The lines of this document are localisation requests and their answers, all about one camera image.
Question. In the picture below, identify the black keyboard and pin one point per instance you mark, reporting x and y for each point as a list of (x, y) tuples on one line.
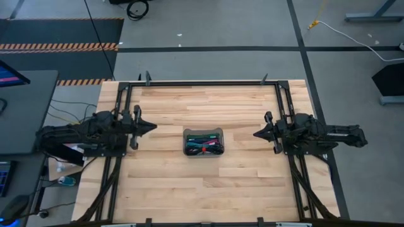
[(6, 178)]

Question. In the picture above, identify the black table clamp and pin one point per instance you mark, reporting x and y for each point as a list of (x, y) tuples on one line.
[(147, 79), (148, 222), (264, 80), (260, 221)]

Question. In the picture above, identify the blue water bottle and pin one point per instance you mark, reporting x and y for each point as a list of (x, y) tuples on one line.
[(67, 181)]

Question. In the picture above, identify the black computer mouse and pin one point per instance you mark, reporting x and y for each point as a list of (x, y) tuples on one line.
[(14, 208)]

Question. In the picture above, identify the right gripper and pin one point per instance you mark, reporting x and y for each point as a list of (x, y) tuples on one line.
[(284, 132)]

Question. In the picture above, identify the black computer desk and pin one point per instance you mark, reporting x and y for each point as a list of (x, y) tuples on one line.
[(25, 176)]

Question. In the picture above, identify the translucent grey plastic bin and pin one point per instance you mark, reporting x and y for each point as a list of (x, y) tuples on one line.
[(202, 130)]

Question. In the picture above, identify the grey desk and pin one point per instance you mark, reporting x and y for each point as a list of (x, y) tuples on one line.
[(28, 110)]

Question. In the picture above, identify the computer monitor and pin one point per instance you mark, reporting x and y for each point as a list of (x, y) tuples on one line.
[(9, 77)]

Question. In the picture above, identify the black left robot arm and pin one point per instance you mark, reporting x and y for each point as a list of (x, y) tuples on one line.
[(63, 134)]

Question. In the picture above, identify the black box on grey stand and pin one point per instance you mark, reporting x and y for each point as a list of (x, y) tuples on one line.
[(389, 80)]

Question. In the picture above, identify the black hazard striped floor mat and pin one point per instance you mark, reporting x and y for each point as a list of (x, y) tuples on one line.
[(63, 31)]

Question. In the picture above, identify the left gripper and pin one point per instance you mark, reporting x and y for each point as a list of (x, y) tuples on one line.
[(134, 127)]

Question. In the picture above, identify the white metal bracket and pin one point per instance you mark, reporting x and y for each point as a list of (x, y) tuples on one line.
[(120, 225), (293, 224)]

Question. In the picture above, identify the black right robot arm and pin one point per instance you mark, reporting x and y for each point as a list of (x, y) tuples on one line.
[(341, 134)]

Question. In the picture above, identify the grey table leg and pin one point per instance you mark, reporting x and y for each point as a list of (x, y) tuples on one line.
[(372, 16)]

